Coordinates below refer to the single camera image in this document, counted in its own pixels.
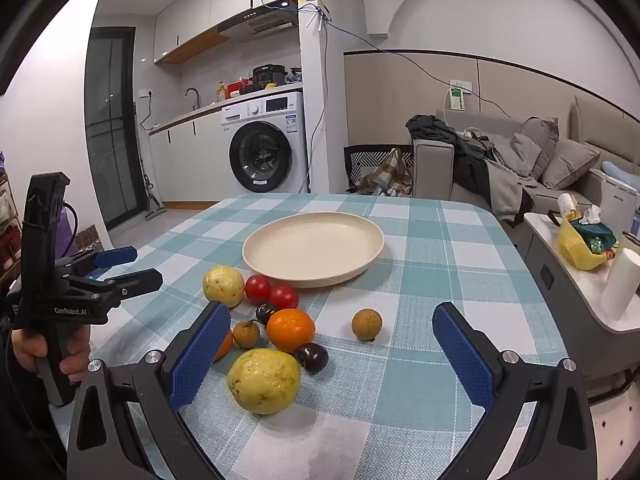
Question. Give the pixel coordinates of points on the person's left hand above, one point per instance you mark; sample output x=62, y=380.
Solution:
x=27, y=350

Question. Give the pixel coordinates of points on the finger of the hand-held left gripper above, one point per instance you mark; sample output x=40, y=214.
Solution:
x=117, y=256
x=140, y=280

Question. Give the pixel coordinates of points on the black patterned laundry basket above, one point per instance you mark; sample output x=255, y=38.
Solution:
x=360, y=160

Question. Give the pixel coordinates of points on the white wall cabinets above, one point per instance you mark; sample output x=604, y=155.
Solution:
x=200, y=15

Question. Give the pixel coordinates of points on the white washing machine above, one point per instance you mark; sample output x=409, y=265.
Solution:
x=265, y=155

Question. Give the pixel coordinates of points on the curved metal faucet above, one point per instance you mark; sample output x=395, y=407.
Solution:
x=192, y=91

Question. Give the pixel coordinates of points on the red box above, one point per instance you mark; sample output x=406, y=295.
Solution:
x=239, y=89

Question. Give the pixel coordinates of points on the white tissue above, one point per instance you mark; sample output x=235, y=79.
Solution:
x=592, y=215

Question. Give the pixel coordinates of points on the teal checked tablecloth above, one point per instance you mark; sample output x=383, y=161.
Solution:
x=425, y=260

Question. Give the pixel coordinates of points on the brown longan with stem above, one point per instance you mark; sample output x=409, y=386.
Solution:
x=246, y=333

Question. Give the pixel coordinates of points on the white cylindrical cup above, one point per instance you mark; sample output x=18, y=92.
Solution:
x=622, y=285

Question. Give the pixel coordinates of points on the white appliance box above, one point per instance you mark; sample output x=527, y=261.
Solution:
x=617, y=205

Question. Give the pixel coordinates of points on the black pressure cooker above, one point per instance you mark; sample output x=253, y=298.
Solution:
x=269, y=75

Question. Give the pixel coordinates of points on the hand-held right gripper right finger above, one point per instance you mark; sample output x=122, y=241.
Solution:
x=462, y=355

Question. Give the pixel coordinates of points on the person's left forearm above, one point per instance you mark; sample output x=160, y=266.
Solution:
x=22, y=410

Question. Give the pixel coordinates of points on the steel range hood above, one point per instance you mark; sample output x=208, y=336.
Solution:
x=260, y=20

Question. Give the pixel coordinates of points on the yellow soap bottle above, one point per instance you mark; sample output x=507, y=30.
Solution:
x=221, y=92

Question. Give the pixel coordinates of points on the red tomato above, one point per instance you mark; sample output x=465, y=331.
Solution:
x=284, y=297
x=258, y=287

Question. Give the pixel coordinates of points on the yellow plastic bag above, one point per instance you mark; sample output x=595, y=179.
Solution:
x=575, y=247

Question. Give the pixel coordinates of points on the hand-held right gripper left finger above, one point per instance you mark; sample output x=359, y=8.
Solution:
x=200, y=355

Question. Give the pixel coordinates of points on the dark glass door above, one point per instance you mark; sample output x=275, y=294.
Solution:
x=110, y=130

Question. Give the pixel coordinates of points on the white wall outlet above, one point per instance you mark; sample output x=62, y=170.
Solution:
x=144, y=92

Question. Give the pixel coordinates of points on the white marble side table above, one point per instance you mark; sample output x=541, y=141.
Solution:
x=550, y=270

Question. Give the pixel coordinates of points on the dark clothes heap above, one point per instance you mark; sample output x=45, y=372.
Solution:
x=470, y=160

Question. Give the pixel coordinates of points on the stick vacuum cleaner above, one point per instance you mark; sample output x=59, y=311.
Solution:
x=151, y=202

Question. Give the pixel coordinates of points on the cream round plate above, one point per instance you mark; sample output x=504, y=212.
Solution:
x=312, y=247

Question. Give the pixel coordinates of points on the white paper container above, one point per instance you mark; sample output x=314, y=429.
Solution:
x=567, y=205

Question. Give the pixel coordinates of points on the plaid cloth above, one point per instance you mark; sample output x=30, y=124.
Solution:
x=392, y=172

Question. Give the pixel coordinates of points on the light grey cushion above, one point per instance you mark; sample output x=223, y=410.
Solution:
x=570, y=162

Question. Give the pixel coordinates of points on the dark grey cushion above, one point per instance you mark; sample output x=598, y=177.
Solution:
x=540, y=140

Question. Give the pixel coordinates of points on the round brown longan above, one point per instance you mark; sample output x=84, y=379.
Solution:
x=366, y=324

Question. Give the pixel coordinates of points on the light blue pillow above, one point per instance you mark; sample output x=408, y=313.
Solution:
x=620, y=172

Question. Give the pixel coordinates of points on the grey plastic bag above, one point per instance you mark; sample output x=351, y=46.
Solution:
x=293, y=76

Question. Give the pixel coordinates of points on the small yellow spotted guava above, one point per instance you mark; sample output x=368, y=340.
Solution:
x=223, y=286

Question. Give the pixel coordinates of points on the white wall charger unit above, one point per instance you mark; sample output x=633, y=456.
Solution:
x=457, y=97

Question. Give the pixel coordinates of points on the white base cabinet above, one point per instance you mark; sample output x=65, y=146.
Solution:
x=190, y=160

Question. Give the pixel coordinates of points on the yellow-green lemon front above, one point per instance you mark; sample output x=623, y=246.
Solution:
x=264, y=381

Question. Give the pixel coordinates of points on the grey sofa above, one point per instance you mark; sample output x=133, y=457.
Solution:
x=432, y=170

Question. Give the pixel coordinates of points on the orange mandarin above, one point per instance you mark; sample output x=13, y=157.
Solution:
x=290, y=330
x=226, y=347

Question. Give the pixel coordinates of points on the dark purple plum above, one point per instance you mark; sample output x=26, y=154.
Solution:
x=312, y=357
x=265, y=313

